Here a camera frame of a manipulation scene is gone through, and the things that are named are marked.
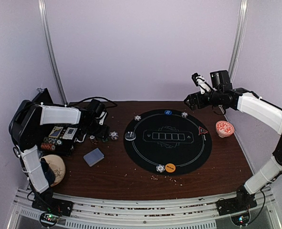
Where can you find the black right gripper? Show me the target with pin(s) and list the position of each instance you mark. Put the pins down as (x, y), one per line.
(192, 96)

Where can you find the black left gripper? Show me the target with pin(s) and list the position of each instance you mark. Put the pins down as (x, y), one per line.
(103, 133)

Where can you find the blue small blind button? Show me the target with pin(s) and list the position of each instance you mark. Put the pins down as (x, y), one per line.
(168, 112)

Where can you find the blue cream 10 chip stack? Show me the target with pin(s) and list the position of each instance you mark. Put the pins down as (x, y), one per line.
(113, 135)

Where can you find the red triangular all-in marker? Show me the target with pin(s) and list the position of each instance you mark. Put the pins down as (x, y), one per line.
(202, 131)

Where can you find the clear acrylic dealer button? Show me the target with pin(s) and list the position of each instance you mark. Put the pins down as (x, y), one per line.
(130, 136)

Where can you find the yellow big blind button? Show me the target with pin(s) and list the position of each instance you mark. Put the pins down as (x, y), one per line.
(170, 168)

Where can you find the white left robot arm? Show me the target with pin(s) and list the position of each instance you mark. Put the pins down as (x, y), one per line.
(26, 131)

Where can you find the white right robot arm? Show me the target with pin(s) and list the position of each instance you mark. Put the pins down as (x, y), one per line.
(259, 124)

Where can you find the white playing card box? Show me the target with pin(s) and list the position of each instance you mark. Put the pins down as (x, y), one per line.
(69, 133)

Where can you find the blue-backed playing card box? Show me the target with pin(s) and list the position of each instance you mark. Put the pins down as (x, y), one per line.
(56, 131)

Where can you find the red white patterned bowl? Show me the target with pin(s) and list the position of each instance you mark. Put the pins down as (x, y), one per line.
(224, 129)

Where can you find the blue playing card deck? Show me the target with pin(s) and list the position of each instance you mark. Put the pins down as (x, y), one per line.
(93, 157)

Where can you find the black poker set case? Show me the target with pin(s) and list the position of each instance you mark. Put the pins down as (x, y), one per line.
(66, 148)

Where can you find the round black poker mat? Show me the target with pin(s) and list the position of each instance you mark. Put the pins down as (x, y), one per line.
(162, 139)

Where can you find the front chips row in case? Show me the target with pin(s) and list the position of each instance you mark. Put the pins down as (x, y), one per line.
(50, 143)

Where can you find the beige patterned plate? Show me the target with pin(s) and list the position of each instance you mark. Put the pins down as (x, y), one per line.
(58, 166)

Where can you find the dark blue mug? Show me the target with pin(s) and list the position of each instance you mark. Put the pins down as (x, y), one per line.
(47, 171)

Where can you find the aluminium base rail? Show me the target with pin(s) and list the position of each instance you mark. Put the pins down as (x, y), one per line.
(186, 213)

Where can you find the aluminium frame post right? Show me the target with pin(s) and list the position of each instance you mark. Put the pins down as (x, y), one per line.
(239, 37)

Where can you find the aluminium frame post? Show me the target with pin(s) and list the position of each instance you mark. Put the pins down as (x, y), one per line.
(239, 37)
(50, 50)

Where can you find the aluminium frame post left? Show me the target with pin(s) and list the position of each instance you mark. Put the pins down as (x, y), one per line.
(50, 50)

